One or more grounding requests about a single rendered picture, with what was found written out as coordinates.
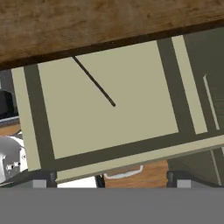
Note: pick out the dark grey cupboard door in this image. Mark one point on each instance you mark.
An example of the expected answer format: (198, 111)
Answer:
(204, 163)
(210, 58)

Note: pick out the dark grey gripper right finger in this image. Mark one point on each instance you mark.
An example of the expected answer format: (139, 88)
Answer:
(172, 178)

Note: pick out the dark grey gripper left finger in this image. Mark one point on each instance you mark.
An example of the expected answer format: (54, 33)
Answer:
(50, 177)

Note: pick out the beige open drawer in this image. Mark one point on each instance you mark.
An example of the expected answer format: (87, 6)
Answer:
(116, 125)

